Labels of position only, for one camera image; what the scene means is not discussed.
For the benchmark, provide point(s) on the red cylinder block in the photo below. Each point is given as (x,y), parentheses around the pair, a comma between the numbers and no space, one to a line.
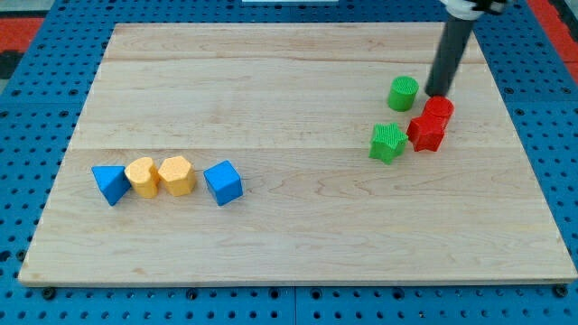
(439,107)

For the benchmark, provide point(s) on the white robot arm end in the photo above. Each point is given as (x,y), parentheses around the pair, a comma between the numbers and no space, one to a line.
(471,10)

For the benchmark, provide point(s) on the green star block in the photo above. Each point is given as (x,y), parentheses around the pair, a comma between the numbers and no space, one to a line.
(387,142)

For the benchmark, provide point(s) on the red star block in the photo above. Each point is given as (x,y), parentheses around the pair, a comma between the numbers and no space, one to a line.
(426,133)

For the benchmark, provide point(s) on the wooden board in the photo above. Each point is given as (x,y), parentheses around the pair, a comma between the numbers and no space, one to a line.
(292,106)

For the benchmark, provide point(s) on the blue cube block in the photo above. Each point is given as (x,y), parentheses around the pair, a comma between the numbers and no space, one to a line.
(223,182)

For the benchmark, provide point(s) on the yellow hexagon block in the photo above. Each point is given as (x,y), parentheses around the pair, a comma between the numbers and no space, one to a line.
(177,175)

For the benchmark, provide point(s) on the green cylinder block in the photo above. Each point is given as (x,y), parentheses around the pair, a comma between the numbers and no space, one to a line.
(402,93)

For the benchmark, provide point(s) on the yellow heart block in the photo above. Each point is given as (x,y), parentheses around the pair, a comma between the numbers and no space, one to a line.
(143,177)

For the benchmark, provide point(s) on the blue triangle block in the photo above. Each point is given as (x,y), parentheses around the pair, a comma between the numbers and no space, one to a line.
(112,182)

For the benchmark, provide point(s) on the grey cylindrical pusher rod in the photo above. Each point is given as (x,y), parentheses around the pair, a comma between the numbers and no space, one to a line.
(447,59)

